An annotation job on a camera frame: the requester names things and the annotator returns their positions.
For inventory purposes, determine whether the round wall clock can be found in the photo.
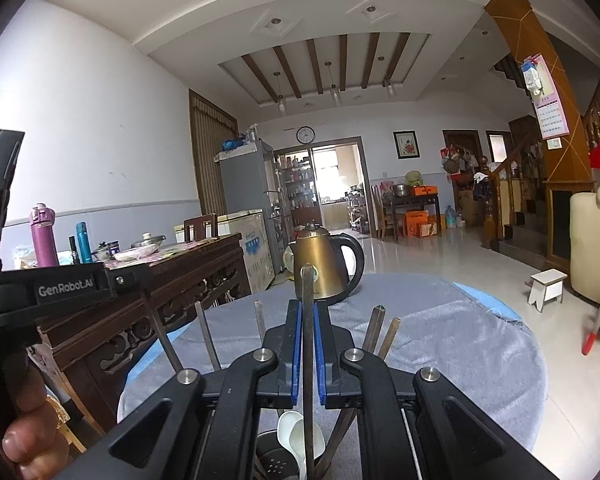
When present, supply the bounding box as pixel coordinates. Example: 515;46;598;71
296;126;316;145

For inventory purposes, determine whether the orange box under table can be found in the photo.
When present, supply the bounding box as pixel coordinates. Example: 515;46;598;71
403;210;429;237

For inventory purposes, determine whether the purple water bottle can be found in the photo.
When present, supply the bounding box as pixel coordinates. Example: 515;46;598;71
29;203;59;268

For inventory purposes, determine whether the blue water jug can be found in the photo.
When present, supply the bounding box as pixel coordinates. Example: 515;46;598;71
445;205;457;229

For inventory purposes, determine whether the cream leather sofa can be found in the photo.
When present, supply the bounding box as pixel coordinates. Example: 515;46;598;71
570;187;600;304

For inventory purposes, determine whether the white plastic spoon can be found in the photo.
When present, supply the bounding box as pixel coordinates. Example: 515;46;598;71
276;411;304;467
289;417;327;463

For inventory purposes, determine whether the person's left hand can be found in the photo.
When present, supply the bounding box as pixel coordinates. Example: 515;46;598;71
2;367;69;479

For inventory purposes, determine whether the dark wooden side table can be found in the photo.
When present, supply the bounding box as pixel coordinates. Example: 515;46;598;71
381;193;442;242

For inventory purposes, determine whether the framed wall picture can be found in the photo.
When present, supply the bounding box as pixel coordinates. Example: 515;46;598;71
393;130;420;159

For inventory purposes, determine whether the pink wall calendar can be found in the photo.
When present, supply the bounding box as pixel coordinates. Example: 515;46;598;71
520;54;569;140

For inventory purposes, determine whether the grey refrigerator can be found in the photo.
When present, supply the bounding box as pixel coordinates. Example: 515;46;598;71
214;140;288;274

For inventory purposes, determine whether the black cylindrical utensil holder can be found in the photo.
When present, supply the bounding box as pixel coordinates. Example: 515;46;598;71
256;430;306;480

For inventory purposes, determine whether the wooden stair railing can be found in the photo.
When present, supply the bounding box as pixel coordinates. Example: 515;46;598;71
481;128;545;249

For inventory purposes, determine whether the gold electric kettle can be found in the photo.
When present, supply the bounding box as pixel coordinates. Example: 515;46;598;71
290;222;365;306

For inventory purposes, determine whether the white chest freezer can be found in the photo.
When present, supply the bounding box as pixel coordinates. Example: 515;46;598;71
173;208;276;295

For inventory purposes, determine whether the grey tablecloth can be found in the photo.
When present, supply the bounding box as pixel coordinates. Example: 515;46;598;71
117;273;548;451

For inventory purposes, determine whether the small white step stool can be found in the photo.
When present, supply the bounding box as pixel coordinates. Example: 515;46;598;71
528;269;568;313

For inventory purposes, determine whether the teal thermos bottle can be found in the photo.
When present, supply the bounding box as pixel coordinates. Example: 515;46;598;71
76;222;93;263

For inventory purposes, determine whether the dark chopstick pair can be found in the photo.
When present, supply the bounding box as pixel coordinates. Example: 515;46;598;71
195;301;222;372
254;300;266;342

